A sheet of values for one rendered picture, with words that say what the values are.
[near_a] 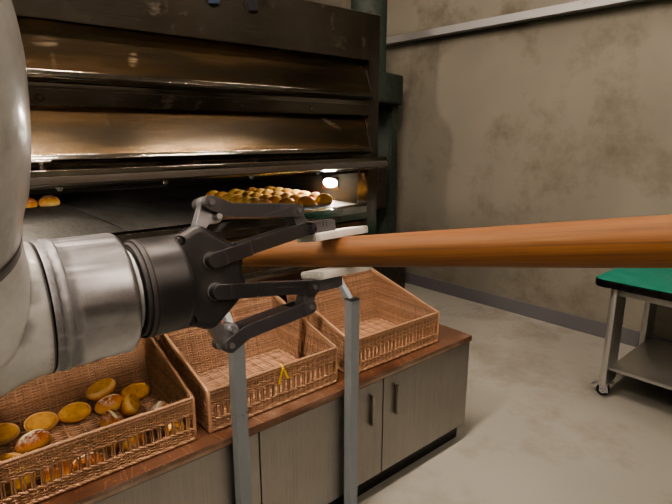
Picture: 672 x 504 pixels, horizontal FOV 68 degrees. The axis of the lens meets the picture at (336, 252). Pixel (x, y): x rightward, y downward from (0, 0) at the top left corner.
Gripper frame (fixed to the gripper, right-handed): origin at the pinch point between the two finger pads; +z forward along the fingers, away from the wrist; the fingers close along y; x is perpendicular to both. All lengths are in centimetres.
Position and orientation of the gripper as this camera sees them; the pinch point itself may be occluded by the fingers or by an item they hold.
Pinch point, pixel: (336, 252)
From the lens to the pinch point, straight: 50.1
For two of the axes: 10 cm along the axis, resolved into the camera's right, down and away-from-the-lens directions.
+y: 1.2, 9.9, 0.8
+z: 7.6, -1.4, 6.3
